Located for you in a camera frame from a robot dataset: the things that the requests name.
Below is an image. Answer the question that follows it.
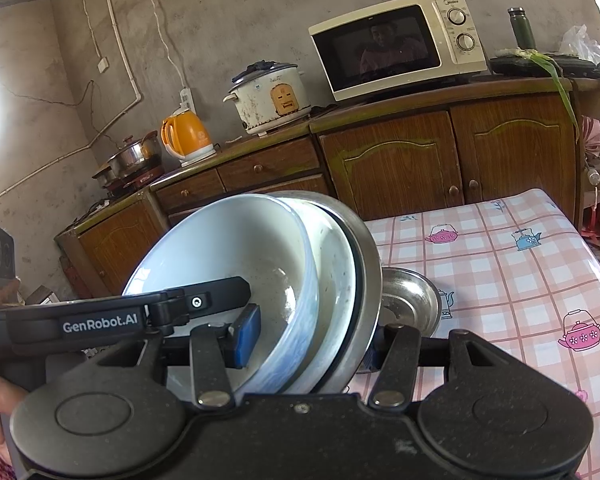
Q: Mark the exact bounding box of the white rice cooker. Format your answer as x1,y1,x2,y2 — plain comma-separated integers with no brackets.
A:
223,62,312,136

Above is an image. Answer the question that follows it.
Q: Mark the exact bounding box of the clear plastic bag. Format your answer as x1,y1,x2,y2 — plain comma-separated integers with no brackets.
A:
559,24,600,66

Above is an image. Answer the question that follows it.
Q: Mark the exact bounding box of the cream microwave oven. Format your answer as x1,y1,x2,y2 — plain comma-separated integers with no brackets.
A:
308,0,489,102

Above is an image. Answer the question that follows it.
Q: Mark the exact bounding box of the green leaf stalk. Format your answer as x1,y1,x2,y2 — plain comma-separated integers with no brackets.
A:
524,49,581,142

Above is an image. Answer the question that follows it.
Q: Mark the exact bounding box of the red electric cooker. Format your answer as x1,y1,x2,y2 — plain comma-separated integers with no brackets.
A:
102,167,164,199

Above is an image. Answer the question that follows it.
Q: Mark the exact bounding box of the steel pan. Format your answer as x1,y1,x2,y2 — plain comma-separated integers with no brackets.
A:
92,165,116,189

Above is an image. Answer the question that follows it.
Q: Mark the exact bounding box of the black tray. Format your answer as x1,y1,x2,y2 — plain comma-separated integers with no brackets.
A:
488,52,600,79

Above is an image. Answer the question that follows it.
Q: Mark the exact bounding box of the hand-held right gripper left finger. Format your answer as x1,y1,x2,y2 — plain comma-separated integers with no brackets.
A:
87,303,262,408

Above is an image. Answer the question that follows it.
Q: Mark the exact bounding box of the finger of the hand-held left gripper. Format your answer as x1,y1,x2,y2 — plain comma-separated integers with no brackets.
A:
149,275,252,334

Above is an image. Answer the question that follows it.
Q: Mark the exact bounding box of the wooden two-door cabinet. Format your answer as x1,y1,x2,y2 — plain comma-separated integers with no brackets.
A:
310,77,600,222

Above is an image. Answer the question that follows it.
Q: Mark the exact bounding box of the blue patterned white bowl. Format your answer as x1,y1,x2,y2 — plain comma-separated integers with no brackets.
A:
122,194,322,397

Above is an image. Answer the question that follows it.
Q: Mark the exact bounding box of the green thermos bottle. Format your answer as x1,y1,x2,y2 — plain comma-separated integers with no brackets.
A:
508,7,535,51

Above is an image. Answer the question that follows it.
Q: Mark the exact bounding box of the small steel bowl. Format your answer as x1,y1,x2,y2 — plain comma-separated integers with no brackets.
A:
360,267,444,374

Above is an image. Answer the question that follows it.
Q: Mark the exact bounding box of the wooden cabinet with drawers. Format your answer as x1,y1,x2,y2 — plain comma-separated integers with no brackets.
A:
150,134,337,227

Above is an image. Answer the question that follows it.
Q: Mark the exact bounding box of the orange electric kettle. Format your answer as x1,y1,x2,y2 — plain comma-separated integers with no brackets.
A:
160,107,216,168

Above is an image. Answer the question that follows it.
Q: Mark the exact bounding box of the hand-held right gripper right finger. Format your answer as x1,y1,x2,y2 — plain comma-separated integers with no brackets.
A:
364,323,531,408

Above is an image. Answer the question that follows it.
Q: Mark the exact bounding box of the white wall pipe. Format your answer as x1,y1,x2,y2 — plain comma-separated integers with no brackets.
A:
0,0,144,211

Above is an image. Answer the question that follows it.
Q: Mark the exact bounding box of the wooden corner cabinet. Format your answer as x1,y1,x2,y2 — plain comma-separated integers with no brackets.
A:
54,191,177,302

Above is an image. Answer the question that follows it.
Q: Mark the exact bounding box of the plain white bowl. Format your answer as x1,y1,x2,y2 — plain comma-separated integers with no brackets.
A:
277,197,367,396

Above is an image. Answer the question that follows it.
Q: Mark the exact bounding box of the steel cooking pot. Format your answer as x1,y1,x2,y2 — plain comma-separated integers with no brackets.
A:
107,131,162,179

